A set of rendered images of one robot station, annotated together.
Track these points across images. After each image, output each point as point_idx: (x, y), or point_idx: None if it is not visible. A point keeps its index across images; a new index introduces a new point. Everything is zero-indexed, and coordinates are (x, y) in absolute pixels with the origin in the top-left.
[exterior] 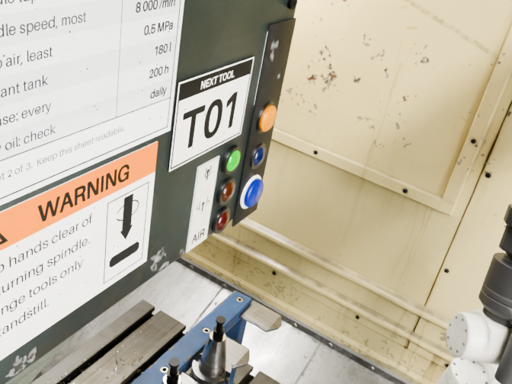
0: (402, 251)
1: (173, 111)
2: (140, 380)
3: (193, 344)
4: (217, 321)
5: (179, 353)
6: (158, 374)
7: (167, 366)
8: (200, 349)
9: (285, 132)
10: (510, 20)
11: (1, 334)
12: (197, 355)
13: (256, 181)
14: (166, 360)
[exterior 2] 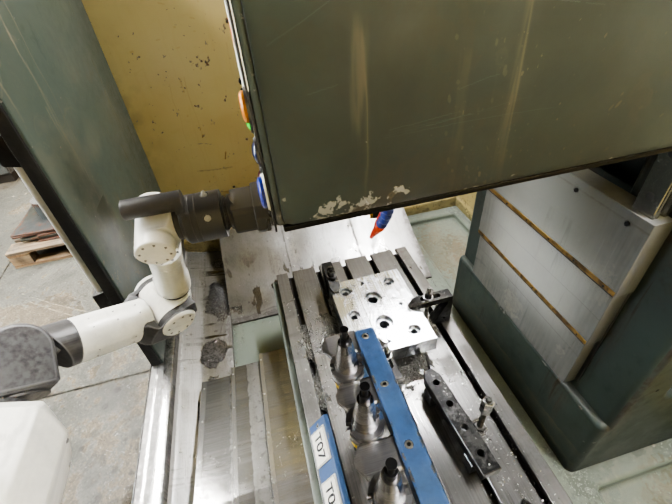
0: None
1: None
2: (407, 417)
3: (426, 495)
4: (390, 457)
5: (422, 471)
6: (405, 435)
7: (411, 448)
8: (418, 498)
9: None
10: None
11: (242, 85)
12: (415, 496)
13: (257, 178)
14: (418, 452)
